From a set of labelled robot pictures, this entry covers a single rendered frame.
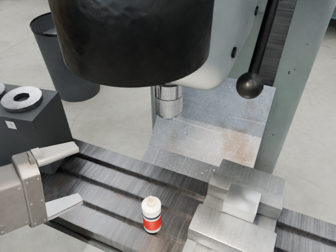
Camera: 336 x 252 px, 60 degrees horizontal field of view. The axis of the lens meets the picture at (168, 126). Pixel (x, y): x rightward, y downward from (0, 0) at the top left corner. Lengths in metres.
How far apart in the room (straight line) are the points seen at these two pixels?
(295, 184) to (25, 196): 1.79
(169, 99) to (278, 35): 0.41
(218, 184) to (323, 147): 1.80
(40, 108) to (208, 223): 0.45
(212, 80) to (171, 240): 0.45
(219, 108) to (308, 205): 1.24
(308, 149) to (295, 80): 1.52
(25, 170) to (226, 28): 0.30
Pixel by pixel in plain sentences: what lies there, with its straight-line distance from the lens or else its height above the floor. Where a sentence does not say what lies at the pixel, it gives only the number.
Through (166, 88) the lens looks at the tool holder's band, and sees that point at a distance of 0.43.
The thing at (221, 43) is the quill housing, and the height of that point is 1.38.
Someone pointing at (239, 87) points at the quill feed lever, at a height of 1.33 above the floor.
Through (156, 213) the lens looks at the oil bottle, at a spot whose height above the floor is 0.98.
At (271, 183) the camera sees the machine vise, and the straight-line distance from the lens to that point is 0.71.
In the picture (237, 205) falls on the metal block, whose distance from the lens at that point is 0.57.
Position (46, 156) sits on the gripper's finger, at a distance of 0.44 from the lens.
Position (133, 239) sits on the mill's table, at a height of 0.90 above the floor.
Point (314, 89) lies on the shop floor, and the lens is 2.97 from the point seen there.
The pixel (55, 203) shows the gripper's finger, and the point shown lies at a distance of 0.52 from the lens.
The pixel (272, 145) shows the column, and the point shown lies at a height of 0.85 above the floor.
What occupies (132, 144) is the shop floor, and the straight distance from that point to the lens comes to 2.14.
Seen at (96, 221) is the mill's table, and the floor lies 0.90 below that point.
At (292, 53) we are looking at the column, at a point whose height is 1.17.
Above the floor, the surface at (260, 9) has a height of 1.35.
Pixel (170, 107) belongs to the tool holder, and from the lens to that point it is 0.45.
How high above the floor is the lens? 1.51
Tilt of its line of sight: 42 degrees down
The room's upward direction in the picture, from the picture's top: straight up
